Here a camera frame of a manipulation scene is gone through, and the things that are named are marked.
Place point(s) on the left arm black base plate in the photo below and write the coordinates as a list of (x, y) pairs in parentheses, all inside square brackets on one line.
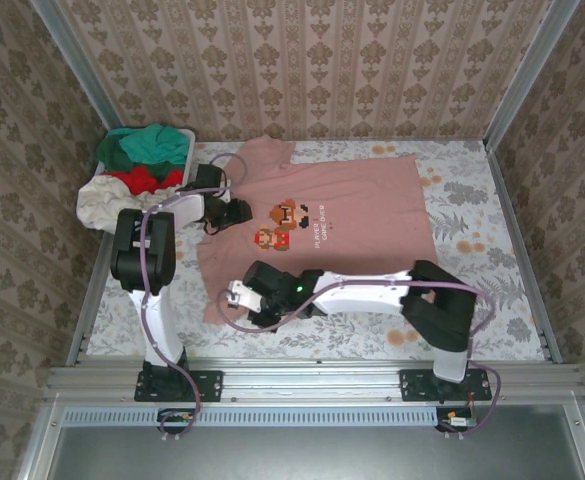
[(207, 387)]

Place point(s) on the dark green t-shirt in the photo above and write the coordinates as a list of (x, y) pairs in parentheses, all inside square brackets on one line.
[(109, 155)]

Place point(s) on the floral table cover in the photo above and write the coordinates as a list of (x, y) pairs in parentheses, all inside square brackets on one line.
[(472, 210)]

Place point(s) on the cream t-shirt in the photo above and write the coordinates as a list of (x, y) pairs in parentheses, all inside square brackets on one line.
[(102, 200)]

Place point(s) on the aluminium frame post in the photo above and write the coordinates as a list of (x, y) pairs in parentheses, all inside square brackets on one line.
[(527, 75), (89, 85)]

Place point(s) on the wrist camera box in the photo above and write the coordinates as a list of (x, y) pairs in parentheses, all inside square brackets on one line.
[(226, 186), (244, 297)]

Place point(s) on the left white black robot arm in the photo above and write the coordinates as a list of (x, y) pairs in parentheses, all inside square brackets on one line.
[(159, 320)]

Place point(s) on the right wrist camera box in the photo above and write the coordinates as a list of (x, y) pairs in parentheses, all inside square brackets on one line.
[(244, 297)]

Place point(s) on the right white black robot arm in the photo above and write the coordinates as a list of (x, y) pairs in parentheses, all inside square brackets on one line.
[(372, 300)]

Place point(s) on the grey metal panel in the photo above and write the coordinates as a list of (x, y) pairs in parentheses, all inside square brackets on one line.
[(312, 452)]

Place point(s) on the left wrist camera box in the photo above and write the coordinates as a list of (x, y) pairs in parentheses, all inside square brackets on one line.
[(226, 186)]

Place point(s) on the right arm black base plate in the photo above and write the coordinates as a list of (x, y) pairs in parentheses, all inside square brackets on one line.
[(414, 387)]

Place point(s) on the pink printed t-shirt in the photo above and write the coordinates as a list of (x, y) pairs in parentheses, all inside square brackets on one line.
[(362, 200)]

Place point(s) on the aluminium mounting rail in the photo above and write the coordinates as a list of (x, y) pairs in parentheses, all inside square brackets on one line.
[(312, 380)]

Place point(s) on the small circuit board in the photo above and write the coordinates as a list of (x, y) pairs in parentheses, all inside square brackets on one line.
[(177, 418), (459, 421)]

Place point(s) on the aluminium table side rail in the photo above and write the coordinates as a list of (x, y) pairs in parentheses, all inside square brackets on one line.
[(89, 300), (514, 225)]

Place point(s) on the red t-shirt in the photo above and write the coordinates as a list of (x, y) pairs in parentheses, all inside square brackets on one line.
[(139, 180)]

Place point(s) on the white plastic laundry basket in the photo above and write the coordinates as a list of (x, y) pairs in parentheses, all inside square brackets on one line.
[(190, 150)]

